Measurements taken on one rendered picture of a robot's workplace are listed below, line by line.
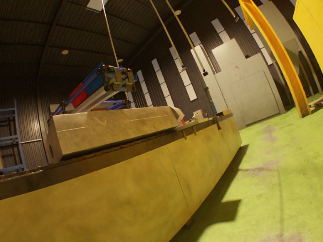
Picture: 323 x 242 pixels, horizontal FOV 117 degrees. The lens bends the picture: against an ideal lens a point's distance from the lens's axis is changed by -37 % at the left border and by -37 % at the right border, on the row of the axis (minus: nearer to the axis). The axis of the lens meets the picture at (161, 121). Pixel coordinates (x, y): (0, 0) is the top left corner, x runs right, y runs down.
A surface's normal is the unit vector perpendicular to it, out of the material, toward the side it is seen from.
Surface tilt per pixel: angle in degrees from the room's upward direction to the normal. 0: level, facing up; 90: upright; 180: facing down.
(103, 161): 90
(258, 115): 90
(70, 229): 90
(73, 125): 80
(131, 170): 90
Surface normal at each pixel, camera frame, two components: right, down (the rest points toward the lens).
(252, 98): -0.59, 0.11
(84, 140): 0.67, -0.48
